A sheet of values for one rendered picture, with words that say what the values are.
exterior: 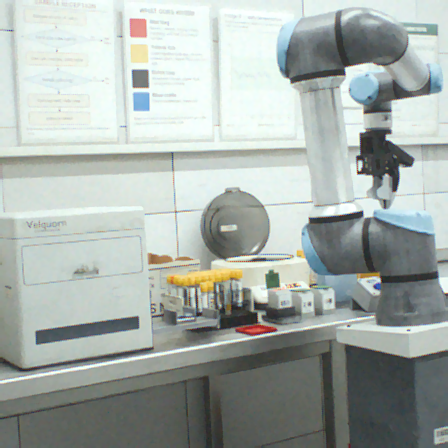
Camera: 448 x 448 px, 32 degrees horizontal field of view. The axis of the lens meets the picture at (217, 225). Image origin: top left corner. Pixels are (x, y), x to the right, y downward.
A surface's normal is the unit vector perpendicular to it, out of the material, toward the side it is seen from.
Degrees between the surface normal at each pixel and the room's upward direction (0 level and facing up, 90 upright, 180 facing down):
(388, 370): 90
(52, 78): 93
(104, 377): 90
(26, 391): 90
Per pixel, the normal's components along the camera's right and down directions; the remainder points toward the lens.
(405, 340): -0.86, 0.07
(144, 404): 0.51, 0.02
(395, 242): -0.43, 0.03
